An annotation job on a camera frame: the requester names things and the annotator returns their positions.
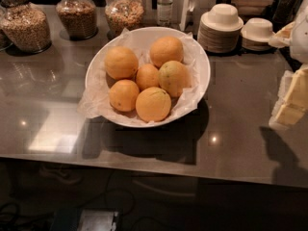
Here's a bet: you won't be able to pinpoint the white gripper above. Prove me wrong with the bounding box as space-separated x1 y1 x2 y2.
269 15 308 130

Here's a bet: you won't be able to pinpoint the yellowish orange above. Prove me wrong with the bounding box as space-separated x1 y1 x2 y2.
158 61 191 97

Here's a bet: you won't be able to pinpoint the small middle orange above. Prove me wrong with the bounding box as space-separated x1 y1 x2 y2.
135 64 159 90

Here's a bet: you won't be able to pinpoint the white bowl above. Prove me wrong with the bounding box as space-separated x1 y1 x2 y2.
84 26 212 129

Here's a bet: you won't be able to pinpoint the black rubber mat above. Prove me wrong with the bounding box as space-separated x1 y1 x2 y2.
279 47 301 72

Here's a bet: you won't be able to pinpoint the tall stack paper bowls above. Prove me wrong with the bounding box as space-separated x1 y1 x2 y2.
197 4 244 54

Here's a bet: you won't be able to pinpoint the orange top right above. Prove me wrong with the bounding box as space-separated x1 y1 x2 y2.
149 36 184 67

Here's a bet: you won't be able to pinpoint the orange bottom front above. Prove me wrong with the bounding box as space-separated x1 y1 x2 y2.
136 87 171 122

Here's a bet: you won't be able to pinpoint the clear glass bottle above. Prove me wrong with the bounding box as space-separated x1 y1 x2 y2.
157 0 173 26

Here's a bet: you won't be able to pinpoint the orange bottom left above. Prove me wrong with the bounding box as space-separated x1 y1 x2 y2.
109 79 140 112

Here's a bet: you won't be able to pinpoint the orange top left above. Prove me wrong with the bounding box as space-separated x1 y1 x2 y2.
104 46 139 80

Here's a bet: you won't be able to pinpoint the glass jar colourful cereal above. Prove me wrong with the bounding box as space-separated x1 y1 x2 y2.
105 0 144 38

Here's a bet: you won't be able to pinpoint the white paper liner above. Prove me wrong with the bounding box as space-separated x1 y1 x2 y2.
77 28 202 125

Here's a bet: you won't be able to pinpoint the grey box under table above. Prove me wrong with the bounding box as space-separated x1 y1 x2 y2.
51 208 121 231

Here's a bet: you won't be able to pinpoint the middle glass cereal jar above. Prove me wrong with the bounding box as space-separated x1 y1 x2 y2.
56 0 97 40

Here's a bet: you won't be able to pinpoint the large glass cereal jar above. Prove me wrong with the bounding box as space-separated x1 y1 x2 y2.
1 0 51 53

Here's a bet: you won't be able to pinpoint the glass jar at edge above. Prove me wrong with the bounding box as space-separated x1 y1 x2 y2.
0 8 13 51

